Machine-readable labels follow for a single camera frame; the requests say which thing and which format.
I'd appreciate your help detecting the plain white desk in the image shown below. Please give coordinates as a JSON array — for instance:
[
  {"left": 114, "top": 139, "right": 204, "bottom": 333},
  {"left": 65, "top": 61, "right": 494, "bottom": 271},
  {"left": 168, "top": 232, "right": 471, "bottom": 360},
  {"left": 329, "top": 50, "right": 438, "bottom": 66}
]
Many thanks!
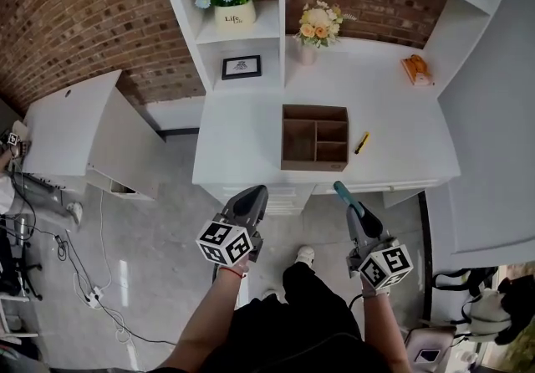
[{"left": 20, "top": 69, "right": 167, "bottom": 202}]

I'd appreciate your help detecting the person's black clothing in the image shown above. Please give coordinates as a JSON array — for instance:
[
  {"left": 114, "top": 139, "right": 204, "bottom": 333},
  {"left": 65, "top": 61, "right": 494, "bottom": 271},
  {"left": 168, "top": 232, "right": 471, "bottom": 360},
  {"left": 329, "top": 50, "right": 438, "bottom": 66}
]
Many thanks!
[{"left": 200, "top": 260, "right": 402, "bottom": 373}]

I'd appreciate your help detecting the brown wooden organizer box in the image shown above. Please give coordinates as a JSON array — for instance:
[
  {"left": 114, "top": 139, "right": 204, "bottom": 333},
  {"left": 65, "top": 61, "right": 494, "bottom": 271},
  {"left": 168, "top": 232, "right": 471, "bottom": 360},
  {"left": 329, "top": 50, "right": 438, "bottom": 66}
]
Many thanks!
[{"left": 280, "top": 104, "right": 350, "bottom": 172}]

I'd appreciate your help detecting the white desk with shelves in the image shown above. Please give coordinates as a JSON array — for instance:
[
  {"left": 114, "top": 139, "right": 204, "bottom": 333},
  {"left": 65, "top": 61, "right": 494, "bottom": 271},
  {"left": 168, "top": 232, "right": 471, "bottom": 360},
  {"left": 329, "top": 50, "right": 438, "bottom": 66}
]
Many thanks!
[{"left": 149, "top": 0, "right": 519, "bottom": 217}]

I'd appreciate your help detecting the orange fruit ornament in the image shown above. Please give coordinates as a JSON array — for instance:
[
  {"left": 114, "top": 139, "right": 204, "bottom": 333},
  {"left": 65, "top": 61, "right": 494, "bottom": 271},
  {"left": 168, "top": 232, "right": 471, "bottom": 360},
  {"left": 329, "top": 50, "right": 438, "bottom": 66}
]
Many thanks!
[{"left": 400, "top": 54, "right": 434, "bottom": 87}]

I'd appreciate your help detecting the person's right hand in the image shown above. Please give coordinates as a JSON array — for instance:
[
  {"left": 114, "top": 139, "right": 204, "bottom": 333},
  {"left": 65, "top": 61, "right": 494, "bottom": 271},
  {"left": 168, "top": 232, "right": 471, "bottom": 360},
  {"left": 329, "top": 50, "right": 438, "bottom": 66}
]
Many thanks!
[{"left": 361, "top": 278, "right": 392, "bottom": 298}]

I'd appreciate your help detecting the person's left hand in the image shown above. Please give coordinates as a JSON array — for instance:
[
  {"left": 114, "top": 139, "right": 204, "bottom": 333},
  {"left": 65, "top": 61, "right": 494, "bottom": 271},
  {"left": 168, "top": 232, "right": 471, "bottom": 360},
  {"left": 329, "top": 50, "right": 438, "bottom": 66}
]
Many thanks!
[{"left": 217, "top": 260, "right": 251, "bottom": 277}]

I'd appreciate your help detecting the brown stool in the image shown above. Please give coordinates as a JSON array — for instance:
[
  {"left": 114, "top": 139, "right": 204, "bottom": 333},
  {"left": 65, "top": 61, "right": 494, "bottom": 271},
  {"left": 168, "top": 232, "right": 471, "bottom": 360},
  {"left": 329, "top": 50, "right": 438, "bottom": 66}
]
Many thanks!
[{"left": 404, "top": 325, "right": 457, "bottom": 373}]

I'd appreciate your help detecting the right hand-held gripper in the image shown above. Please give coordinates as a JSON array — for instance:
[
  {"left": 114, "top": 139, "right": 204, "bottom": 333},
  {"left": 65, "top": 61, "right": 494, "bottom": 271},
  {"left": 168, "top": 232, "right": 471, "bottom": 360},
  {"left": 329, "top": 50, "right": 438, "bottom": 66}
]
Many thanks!
[{"left": 344, "top": 206, "right": 414, "bottom": 291}]

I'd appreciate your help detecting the white floor cable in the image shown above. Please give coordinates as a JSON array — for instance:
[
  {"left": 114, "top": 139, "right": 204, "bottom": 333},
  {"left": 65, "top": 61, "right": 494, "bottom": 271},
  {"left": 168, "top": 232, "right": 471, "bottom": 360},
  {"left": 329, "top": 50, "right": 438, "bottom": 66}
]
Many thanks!
[{"left": 74, "top": 189, "right": 135, "bottom": 347}]

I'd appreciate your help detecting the white power strip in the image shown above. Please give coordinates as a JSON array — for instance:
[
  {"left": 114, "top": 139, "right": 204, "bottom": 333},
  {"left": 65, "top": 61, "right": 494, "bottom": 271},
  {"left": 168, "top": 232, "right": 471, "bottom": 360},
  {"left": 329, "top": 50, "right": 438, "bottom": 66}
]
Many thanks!
[{"left": 85, "top": 286, "right": 104, "bottom": 308}]

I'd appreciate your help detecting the person's right forearm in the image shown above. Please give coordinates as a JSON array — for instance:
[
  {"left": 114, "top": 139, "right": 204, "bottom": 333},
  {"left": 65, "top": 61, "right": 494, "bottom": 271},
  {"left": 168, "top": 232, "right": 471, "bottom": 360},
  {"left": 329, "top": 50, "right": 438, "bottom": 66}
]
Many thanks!
[{"left": 361, "top": 294, "right": 415, "bottom": 373}]

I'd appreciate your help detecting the white pot with blue flowers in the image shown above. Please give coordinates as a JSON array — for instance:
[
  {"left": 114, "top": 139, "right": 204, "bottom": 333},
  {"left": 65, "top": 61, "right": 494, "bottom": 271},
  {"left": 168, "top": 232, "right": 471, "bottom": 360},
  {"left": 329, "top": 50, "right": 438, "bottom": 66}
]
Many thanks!
[{"left": 194, "top": 0, "right": 270, "bottom": 33}]

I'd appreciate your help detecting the black and white backpack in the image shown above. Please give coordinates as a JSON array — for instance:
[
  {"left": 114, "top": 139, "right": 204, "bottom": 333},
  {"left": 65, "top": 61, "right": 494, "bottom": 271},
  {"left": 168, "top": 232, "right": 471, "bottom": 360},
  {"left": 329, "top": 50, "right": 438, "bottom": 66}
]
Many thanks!
[{"left": 432, "top": 268, "right": 535, "bottom": 345}]

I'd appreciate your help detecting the wide white desk drawer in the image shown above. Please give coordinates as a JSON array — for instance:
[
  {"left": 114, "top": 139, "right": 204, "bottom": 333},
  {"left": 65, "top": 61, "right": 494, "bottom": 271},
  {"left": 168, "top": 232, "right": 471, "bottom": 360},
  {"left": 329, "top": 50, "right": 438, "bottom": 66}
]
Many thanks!
[{"left": 313, "top": 178, "right": 440, "bottom": 197}]

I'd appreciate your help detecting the white stool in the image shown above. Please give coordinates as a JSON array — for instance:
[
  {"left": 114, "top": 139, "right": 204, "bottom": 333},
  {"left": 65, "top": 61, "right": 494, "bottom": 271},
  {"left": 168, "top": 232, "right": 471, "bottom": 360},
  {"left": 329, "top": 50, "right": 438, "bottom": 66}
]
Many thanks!
[{"left": 0, "top": 291, "right": 39, "bottom": 339}]

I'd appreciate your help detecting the person's right white shoe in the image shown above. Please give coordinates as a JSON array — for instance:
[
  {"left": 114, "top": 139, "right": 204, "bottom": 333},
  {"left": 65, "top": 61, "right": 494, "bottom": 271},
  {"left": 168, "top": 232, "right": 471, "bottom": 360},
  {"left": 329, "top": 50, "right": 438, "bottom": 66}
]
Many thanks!
[{"left": 295, "top": 245, "right": 315, "bottom": 268}]

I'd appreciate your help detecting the person's left forearm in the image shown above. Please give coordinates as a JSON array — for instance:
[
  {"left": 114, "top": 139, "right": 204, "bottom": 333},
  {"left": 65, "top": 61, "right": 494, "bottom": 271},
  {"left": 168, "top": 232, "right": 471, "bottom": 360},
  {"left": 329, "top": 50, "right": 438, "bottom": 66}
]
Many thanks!
[{"left": 156, "top": 273, "right": 246, "bottom": 373}]

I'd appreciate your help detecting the black floor cable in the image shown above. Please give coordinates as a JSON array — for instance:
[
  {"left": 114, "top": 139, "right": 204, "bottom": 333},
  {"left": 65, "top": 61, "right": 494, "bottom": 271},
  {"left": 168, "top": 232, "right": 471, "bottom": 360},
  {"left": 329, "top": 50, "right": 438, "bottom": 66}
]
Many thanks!
[{"left": 89, "top": 295, "right": 176, "bottom": 346}]

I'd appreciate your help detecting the black office chair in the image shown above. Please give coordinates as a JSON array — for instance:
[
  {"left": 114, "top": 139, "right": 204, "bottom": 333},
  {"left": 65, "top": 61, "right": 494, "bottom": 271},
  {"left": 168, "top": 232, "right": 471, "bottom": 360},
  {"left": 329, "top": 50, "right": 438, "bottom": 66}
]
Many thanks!
[{"left": 0, "top": 212, "right": 43, "bottom": 301}]

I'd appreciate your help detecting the black picture frame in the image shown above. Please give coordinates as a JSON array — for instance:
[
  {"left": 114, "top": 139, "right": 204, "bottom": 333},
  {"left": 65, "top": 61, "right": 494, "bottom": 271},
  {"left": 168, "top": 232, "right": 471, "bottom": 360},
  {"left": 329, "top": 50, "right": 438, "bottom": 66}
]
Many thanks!
[{"left": 221, "top": 54, "right": 262, "bottom": 81}]

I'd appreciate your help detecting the yellow flower bouquet in vase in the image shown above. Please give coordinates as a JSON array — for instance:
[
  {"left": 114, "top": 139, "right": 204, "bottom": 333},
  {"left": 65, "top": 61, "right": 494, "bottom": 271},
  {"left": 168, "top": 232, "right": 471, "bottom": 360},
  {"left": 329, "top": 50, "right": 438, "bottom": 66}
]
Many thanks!
[{"left": 293, "top": 0, "right": 358, "bottom": 66}]

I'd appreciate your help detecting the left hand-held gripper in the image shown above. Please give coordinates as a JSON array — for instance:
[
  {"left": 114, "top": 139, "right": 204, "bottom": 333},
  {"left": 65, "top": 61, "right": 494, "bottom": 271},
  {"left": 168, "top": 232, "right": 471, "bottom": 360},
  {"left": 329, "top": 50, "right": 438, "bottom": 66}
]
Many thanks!
[{"left": 195, "top": 184, "right": 268, "bottom": 268}]

